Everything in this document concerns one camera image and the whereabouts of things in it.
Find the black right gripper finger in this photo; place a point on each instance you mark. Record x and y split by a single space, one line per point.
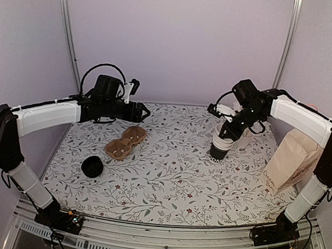
223 132
234 135

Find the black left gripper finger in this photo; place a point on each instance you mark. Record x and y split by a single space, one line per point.
142 111
138 118

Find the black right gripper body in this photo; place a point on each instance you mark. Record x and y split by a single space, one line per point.
249 117

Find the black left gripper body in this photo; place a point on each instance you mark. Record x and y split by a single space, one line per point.
110 110

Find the stack of black paper cups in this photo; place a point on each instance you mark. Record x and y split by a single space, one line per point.
219 147

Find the stack of black cup lids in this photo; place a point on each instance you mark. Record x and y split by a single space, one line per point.
92 166

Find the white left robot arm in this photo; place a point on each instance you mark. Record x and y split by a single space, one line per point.
19 124

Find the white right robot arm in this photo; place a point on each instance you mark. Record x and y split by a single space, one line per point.
320 179

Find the paper takeout bag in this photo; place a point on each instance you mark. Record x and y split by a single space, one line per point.
300 148

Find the white cup with straws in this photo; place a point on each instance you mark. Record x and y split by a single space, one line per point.
246 136

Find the brown cardboard cup carrier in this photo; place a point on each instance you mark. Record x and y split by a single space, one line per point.
118 149

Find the floral tablecloth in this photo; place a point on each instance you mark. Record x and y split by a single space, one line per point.
168 178

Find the black left gripper camera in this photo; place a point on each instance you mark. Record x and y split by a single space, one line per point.
130 89

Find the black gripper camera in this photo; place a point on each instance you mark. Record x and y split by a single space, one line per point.
220 110
130 89

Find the black right gripper camera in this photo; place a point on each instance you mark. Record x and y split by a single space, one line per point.
220 110

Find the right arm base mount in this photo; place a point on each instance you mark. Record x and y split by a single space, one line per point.
284 234

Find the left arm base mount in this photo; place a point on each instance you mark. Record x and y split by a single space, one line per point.
51 216

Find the aluminium front rail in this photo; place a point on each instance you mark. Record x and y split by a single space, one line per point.
100 233

